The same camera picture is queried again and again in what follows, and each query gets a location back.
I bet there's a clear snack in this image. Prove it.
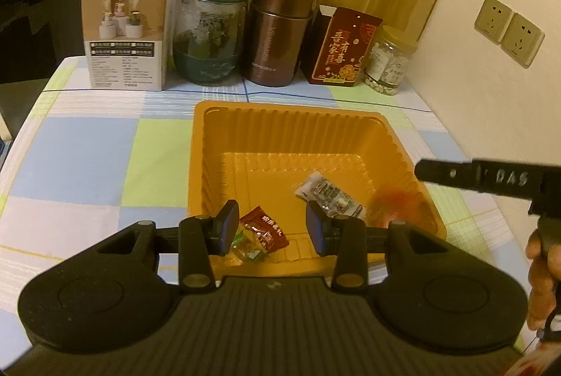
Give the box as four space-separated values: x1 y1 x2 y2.
295 171 366 219

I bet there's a green candy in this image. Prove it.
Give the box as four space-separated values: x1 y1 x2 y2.
231 231 267 264

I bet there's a large red snack pack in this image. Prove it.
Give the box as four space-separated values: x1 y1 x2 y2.
366 185 434 232

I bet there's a dark red candy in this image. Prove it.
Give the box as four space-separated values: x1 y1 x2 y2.
241 206 289 254

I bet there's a person's right hand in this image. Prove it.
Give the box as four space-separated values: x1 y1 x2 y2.
526 230 561 330

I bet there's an orange plastic tray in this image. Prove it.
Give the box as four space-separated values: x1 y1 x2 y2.
188 101 446 278

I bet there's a checkered tablecloth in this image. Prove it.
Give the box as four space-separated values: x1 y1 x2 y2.
0 55 534 364

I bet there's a clear jar with pills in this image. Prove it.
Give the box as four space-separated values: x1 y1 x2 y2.
362 25 418 96

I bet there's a red gift box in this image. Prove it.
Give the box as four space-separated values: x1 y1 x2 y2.
300 5 382 87

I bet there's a green glass jar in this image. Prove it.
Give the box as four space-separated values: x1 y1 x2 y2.
173 0 248 85

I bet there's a brown metal thermos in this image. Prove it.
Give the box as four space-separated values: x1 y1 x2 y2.
241 0 318 88

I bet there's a white humidifier box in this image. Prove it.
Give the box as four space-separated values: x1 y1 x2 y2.
81 0 178 91

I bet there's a black chair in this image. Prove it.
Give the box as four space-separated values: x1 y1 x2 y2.
1 0 85 137

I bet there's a double wall socket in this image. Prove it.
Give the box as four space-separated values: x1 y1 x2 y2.
474 0 545 68

